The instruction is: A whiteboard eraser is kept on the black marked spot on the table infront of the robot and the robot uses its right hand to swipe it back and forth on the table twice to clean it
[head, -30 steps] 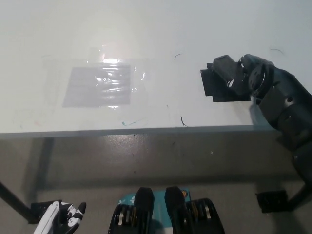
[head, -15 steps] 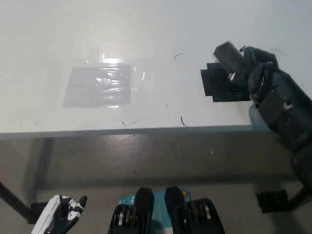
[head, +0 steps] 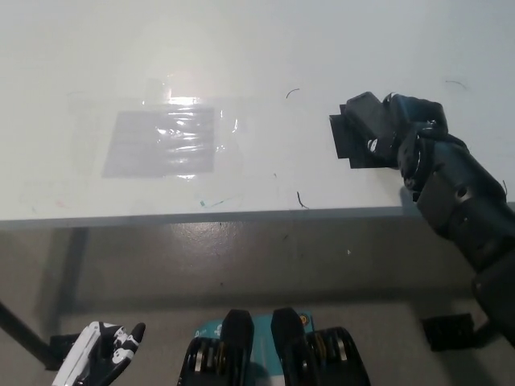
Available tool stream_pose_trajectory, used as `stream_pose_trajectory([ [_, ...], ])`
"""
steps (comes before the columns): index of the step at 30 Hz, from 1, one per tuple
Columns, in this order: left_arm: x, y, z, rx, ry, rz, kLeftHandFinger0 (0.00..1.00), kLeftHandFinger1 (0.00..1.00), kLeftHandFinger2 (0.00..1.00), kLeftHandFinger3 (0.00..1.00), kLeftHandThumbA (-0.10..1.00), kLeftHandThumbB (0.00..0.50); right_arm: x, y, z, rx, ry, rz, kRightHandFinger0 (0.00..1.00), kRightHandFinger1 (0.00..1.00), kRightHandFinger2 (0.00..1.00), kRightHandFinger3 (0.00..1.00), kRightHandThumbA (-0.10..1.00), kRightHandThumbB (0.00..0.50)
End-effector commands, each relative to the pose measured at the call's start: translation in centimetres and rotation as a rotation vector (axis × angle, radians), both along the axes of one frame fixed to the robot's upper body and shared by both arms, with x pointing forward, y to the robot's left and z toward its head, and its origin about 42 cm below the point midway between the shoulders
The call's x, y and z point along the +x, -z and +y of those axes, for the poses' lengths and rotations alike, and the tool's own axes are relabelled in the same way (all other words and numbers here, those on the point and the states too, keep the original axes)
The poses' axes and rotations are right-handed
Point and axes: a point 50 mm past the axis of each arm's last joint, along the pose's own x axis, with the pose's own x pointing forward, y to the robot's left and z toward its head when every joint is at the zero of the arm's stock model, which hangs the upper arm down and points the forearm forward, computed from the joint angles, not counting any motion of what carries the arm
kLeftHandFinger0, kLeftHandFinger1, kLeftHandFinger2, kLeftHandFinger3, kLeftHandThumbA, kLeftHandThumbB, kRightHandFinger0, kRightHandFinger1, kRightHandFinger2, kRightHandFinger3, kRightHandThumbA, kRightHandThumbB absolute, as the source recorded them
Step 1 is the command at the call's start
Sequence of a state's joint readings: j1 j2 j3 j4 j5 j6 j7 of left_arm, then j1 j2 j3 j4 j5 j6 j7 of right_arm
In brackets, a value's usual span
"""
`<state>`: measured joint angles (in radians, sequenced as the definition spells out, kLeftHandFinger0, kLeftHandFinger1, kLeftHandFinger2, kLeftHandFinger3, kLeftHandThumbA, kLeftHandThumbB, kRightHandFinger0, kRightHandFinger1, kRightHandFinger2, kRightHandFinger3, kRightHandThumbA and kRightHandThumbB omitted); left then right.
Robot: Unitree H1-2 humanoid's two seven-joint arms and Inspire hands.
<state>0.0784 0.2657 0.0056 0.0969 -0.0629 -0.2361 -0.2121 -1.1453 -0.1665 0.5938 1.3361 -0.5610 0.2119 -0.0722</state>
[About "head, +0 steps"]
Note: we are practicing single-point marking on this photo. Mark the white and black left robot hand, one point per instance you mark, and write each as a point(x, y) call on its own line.
point(80, 354)

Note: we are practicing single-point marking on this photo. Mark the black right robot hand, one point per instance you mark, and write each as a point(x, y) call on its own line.
point(406, 114)

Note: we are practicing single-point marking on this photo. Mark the dark grey whiteboard eraser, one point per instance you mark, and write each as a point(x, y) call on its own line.
point(366, 112)

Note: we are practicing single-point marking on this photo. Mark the grey table leg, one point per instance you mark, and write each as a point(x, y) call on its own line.
point(74, 273)

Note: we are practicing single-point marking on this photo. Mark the clear plastic sheet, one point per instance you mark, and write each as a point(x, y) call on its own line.
point(229, 161)

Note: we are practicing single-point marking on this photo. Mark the clear plastic sleeve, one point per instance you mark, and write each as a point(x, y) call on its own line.
point(141, 149)

